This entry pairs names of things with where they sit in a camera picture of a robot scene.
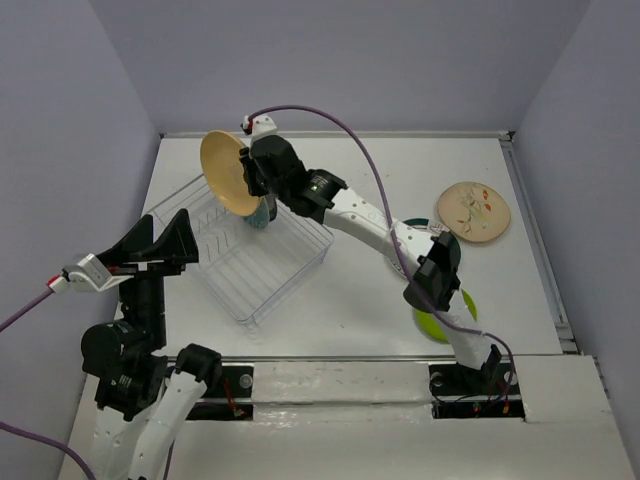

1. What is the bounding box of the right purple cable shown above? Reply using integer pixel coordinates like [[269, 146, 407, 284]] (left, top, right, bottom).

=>
[[252, 104, 516, 406]]

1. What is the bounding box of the green red striped plate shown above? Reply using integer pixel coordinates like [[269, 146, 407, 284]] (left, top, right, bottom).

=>
[[386, 217, 450, 278]]

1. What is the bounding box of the yellow plate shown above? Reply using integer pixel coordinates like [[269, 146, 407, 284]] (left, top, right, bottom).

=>
[[199, 130, 260, 217]]

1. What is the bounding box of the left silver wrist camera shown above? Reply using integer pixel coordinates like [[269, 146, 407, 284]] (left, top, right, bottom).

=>
[[62, 254, 129, 293]]

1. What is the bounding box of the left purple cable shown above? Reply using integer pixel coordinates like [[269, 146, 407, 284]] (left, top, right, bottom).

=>
[[0, 274, 99, 479]]

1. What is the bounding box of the beige patterned plate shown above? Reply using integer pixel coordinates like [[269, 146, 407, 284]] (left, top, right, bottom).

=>
[[436, 182, 511, 243]]

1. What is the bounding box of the purple cable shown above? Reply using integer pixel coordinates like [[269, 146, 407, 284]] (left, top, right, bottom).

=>
[[0, 274, 99, 479], [252, 104, 516, 406]]

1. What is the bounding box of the clear wire dish rack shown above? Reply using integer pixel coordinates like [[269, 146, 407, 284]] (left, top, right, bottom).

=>
[[146, 175, 334, 327]]

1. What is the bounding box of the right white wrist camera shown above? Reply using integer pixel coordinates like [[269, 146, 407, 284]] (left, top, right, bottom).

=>
[[241, 114, 278, 140]]

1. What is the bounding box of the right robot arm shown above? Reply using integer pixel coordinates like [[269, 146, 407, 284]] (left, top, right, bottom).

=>
[[239, 135, 502, 390]]

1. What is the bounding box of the lime green plate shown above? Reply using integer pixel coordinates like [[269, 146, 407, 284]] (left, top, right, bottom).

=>
[[413, 289, 478, 344]]

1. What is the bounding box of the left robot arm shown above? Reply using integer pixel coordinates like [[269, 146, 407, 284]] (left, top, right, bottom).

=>
[[67, 209, 222, 479]]

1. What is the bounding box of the green rim lettered plate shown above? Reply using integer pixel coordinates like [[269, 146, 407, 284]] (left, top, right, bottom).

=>
[[266, 195, 278, 222]]

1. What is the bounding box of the red teal flower plate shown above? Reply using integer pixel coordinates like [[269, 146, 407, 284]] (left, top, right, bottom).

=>
[[243, 196, 271, 230]]

